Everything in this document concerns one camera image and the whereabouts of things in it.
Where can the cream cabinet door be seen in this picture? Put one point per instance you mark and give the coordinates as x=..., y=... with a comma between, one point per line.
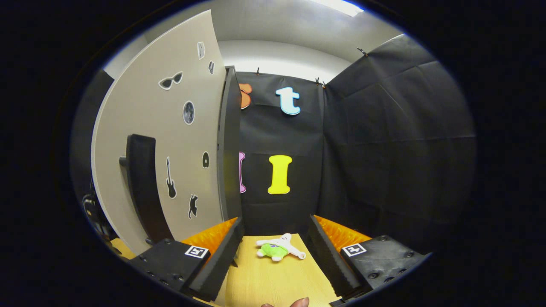
x=136, y=111

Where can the long ceiling light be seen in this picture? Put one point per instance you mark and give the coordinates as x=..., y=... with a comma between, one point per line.
x=341, y=6

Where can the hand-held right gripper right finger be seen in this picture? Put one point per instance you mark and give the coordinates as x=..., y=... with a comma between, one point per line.
x=332, y=264

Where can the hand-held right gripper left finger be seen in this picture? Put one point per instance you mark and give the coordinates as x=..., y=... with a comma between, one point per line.
x=219, y=264

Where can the green and white plush toy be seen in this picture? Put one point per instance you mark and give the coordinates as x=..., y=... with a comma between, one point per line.
x=273, y=251

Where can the black backdrop cloth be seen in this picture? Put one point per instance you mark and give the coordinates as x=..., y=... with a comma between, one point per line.
x=384, y=149

